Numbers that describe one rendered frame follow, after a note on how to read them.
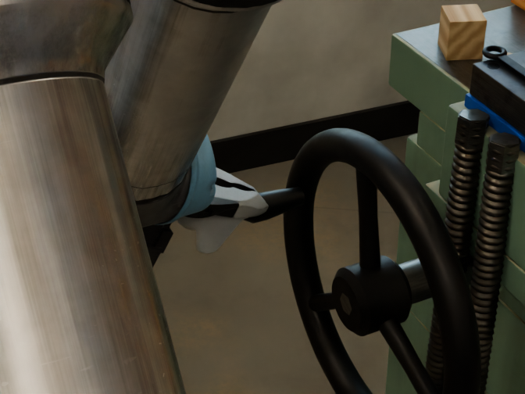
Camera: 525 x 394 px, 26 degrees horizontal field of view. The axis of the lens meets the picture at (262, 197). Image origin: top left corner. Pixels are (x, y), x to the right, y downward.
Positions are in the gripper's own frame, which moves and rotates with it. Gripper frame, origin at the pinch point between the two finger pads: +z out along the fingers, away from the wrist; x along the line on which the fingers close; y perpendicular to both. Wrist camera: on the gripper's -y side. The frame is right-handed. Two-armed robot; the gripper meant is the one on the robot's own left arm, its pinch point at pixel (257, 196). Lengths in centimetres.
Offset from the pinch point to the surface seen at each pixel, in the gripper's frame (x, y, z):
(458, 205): 10.8, -8.5, 10.2
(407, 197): 14.0, -9.4, 1.7
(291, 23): -126, 18, 82
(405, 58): -14.7, -11.9, 19.6
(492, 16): -16.9, -18.7, 29.1
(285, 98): -126, 35, 90
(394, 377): -10.8, 24.5, 39.6
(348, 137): 5.2, -9.3, 1.2
